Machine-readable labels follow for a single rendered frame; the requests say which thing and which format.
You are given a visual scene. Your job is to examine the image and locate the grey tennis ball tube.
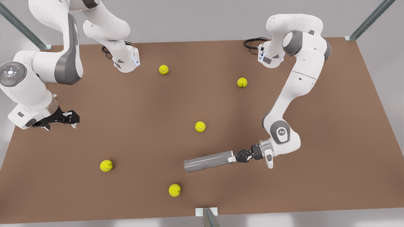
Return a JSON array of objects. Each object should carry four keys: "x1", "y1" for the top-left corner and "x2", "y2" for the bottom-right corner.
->
[{"x1": 183, "y1": 151, "x2": 236, "y2": 173}]

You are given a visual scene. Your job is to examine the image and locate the silver frame post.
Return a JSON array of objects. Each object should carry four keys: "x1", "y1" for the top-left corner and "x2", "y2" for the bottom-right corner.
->
[
  {"x1": 344, "y1": 0, "x2": 397, "y2": 41},
  {"x1": 195, "y1": 207, "x2": 222, "y2": 227},
  {"x1": 0, "y1": 2, "x2": 52, "y2": 50}
]

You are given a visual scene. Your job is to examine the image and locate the black cable loop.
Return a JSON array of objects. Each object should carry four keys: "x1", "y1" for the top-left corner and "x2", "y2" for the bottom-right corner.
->
[
  {"x1": 243, "y1": 37, "x2": 269, "y2": 56},
  {"x1": 101, "y1": 41, "x2": 133, "y2": 59}
]

